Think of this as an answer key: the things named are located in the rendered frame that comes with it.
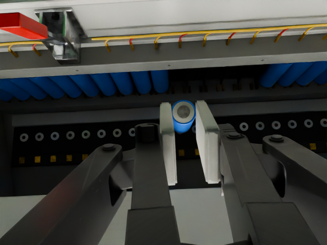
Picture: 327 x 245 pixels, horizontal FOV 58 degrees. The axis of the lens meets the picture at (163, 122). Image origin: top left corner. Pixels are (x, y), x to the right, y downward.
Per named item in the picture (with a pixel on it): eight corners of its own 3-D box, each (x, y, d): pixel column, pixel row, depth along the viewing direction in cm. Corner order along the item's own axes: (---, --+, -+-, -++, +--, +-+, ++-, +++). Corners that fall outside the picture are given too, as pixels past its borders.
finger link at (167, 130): (177, 185, 15) (162, 186, 15) (172, 140, 22) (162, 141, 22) (174, 131, 14) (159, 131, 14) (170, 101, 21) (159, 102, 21)
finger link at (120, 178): (163, 190, 14) (98, 193, 14) (162, 149, 18) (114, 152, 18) (161, 159, 13) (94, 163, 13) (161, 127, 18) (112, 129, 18)
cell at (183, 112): (194, 118, 27) (201, 106, 21) (185, 136, 27) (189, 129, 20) (176, 110, 27) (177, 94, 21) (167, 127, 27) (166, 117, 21)
